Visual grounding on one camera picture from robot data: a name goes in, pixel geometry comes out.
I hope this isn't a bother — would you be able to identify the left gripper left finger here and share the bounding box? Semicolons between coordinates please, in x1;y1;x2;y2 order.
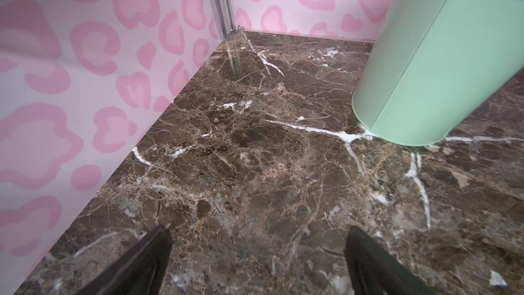
77;225;173;295

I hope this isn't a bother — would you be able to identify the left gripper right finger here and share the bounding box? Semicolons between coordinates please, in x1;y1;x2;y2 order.
344;225;434;294

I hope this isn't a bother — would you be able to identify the mint green pencil cup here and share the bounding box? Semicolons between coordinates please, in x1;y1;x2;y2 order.
352;0;523;147

